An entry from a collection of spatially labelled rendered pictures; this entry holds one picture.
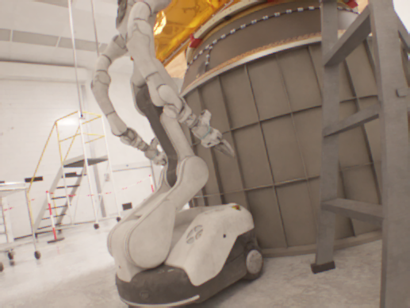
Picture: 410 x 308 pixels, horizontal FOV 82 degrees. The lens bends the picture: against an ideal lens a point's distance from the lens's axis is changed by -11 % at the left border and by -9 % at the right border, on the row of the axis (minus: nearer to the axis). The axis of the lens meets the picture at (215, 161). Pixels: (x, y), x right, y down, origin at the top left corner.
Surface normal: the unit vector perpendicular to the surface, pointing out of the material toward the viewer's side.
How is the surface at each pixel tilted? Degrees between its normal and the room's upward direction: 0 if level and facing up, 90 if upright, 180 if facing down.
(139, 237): 90
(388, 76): 87
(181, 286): 89
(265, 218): 90
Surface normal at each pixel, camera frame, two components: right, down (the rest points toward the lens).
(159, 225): 0.67, -0.19
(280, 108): -0.36, 0.01
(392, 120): -0.04, -0.12
